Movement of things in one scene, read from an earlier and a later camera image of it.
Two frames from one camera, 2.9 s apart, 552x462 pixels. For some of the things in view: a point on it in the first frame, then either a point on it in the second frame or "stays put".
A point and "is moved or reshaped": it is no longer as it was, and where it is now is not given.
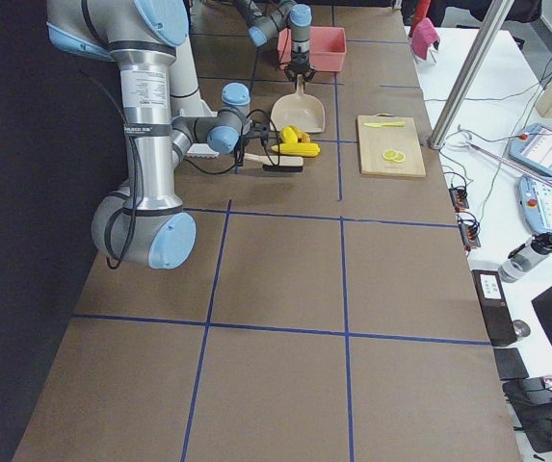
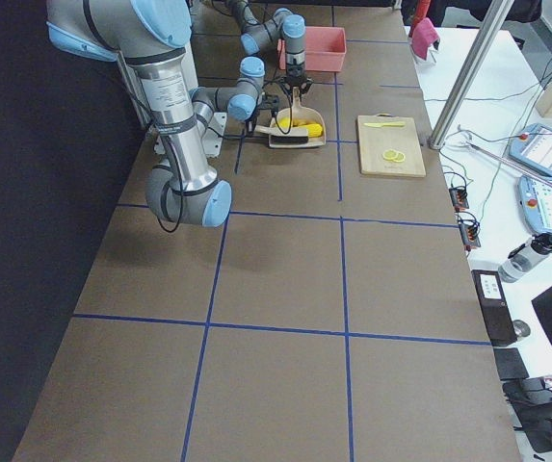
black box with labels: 497,307 stays put
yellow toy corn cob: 298,149 → 313,130
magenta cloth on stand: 424,36 stays put
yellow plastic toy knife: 379,125 stays put
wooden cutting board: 390,145 stays put
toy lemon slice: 389,154 stays put
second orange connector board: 469,234 stays put
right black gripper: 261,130 → 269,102
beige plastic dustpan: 299,109 is moved or reshaped
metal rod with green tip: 528,171 stays put
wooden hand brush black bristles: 277,164 → 295,138
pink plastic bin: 327,48 stays put
